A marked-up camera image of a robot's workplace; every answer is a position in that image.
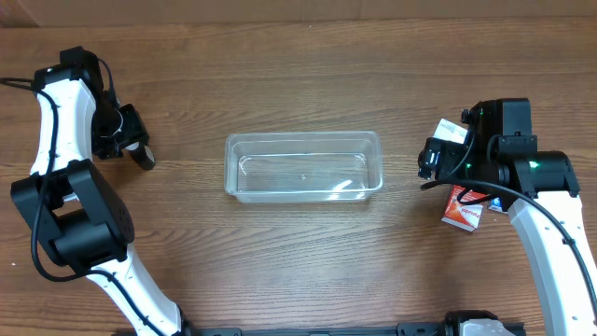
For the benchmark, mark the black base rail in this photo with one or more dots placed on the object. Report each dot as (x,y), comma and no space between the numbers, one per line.
(447,327)

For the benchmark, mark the white and blue box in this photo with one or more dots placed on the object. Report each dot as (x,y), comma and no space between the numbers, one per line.
(449,131)

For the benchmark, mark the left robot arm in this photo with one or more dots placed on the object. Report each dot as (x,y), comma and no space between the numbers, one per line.
(80,226)

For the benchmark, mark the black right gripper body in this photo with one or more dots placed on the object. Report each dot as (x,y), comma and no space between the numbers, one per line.
(453,161)

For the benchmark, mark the black bottle white cap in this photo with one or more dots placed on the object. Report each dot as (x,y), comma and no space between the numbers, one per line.
(142,155)

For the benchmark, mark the red and white box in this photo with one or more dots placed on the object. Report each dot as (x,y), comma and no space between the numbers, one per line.
(465,217)

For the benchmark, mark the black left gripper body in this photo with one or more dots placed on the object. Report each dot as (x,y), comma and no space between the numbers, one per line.
(111,127)

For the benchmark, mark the clear plastic container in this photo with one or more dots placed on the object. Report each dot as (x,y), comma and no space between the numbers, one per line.
(303,167)

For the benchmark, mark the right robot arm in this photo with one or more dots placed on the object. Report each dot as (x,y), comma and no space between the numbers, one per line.
(500,159)

